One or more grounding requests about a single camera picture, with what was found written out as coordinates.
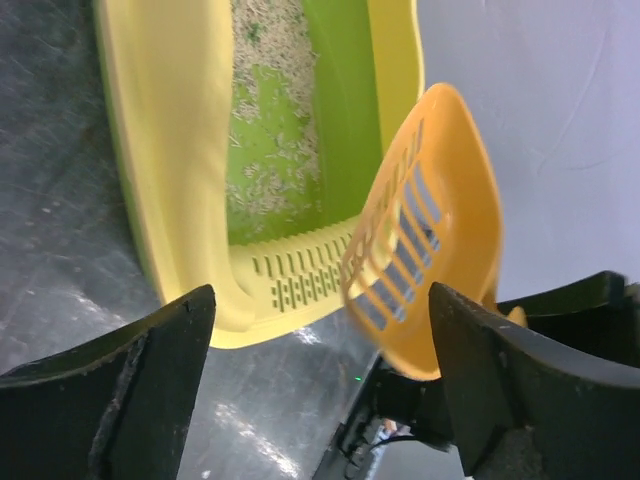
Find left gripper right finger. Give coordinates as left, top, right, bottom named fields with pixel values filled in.
left=429, top=282, right=639, bottom=479

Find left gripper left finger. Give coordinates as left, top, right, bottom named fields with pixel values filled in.
left=1, top=285, right=216, bottom=479

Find orange litter scoop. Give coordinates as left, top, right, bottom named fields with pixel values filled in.
left=340, top=83, right=504, bottom=381

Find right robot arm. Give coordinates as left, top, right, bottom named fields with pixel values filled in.
left=315, top=271, right=639, bottom=479

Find cat litter granules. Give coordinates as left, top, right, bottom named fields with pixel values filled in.
left=226, top=1, right=321, bottom=222

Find yellow green litter box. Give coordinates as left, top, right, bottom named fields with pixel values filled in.
left=96, top=1, right=424, bottom=349

